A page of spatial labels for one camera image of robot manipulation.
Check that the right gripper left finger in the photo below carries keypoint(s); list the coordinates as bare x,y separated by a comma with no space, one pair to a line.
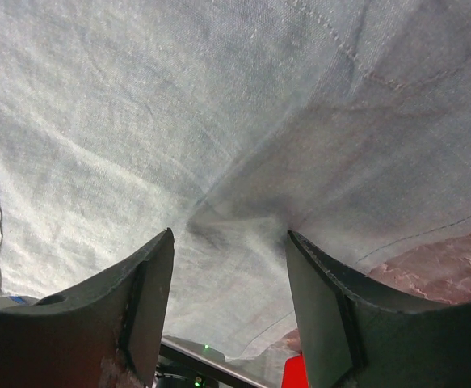
103,332

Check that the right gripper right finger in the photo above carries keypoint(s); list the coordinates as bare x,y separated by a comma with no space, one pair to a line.
358,332

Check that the grey shirt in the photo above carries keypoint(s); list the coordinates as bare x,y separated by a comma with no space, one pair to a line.
233,122

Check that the red plastic bin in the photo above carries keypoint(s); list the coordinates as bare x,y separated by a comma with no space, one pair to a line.
295,372

